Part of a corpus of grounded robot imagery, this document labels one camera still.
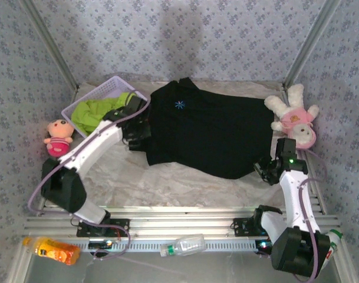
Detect lime green shorts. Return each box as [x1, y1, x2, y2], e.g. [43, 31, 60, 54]
[70, 91, 133, 135]

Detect black t-shirt with blue logo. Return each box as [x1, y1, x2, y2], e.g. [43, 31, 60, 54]
[145, 77, 276, 180]

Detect lavender perforated plastic basket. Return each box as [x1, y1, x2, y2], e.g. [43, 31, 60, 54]
[61, 75, 149, 139]

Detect white bunny plush, pink shirt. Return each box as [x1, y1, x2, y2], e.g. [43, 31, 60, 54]
[264, 83, 320, 150]

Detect small black controller board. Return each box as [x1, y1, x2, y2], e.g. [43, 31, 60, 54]
[255, 239, 276, 255]
[88, 239, 113, 249]

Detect small doll plush, pink dress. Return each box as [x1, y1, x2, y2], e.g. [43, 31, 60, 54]
[43, 119, 76, 157]

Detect white bottle with red letter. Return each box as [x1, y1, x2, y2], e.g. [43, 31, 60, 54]
[325, 229, 344, 263]

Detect clear empty plastic bottle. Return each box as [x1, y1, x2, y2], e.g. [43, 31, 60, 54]
[160, 233, 206, 257]

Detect orange juice bottle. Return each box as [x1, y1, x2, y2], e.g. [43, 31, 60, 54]
[22, 236, 81, 266]

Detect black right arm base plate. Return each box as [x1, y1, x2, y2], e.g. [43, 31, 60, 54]
[232, 217, 288, 238]

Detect aluminium side rail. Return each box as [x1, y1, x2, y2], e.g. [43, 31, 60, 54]
[310, 153, 328, 215]

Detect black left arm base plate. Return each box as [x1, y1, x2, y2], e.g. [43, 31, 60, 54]
[76, 218, 130, 238]

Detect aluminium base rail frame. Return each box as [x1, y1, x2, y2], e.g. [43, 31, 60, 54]
[22, 205, 342, 238]

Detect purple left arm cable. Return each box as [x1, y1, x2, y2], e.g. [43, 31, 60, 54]
[28, 90, 152, 262]

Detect grey slotted cable duct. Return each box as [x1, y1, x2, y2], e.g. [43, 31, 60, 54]
[74, 238, 258, 253]

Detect aluminium corner post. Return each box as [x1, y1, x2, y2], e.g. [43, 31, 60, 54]
[282, 0, 344, 91]
[19, 0, 81, 91]

